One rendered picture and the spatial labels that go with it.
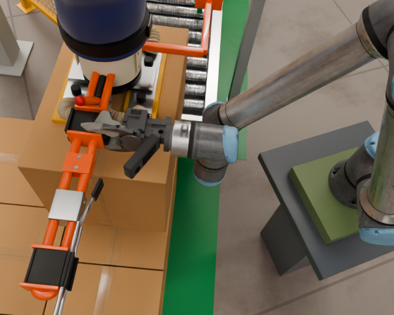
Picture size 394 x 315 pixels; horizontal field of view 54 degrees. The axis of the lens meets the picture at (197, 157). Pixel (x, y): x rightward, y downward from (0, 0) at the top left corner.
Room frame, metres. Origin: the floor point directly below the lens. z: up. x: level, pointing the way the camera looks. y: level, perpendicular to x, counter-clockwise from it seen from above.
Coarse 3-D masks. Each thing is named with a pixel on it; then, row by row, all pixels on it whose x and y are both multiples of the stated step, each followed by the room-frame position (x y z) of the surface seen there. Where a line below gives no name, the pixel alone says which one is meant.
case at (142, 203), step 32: (160, 32) 0.99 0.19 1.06; (64, 64) 0.78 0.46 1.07; (160, 96) 0.72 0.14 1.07; (32, 128) 0.54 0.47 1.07; (64, 128) 0.55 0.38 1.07; (32, 160) 0.44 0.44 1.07; (64, 160) 0.45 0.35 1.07; (96, 160) 0.47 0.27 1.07; (160, 160) 0.50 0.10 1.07; (128, 192) 0.42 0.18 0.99; (160, 192) 0.43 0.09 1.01; (96, 224) 0.41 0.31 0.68; (128, 224) 0.42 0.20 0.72; (160, 224) 0.42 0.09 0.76
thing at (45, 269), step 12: (36, 252) 0.17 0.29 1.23; (48, 252) 0.17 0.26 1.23; (60, 252) 0.17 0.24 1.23; (36, 264) 0.14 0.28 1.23; (48, 264) 0.15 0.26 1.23; (60, 264) 0.15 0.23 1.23; (36, 276) 0.12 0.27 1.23; (48, 276) 0.12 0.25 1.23; (60, 276) 0.13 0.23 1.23; (24, 288) 0.10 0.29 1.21; (36, 288) 0.10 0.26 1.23; (48, 288) 0.10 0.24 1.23
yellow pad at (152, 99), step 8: (144, 56) 0.85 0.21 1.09; (152, 56) 0.85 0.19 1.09; (160, 56) 0.86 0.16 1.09; (144, 64) 0.81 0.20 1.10; (152, 64) 0.81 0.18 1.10; (160, 64) 0.83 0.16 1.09; (160, 72) 0.79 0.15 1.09; (160, 80) 0.76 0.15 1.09; (160, 88) 0.73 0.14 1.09; (128, 96) 0.68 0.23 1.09; (136, 96) 0.67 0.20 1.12; (144, 96) 0.67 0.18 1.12; (152, 96) 0.69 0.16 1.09; (128, 104) 0.65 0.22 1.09; (136, 104) 0.66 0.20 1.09; (144, 104) 0.66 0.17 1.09; (152, 104) 0.67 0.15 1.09; (152, 112) 0.64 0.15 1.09
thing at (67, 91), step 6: (72, 60) 0.79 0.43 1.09; (66, 78) 0.72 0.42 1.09; (66, 84) 0.69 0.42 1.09; (72, 84) 0.69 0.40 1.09; (78, 84) 0.68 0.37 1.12; (84, 84) 0.70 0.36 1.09; (66, 90) 0.67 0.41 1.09; (72, 90) 0.65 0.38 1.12; (78, 90) 0.66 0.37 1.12; (84, 90) 0.68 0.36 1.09; (60, 96) 0.65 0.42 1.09; (66, 96) 0.65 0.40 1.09; (72, 96) 0.65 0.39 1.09; (54, 114) 0.58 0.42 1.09; (54, 120) 0.56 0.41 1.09; (60, 120) 0.57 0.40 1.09
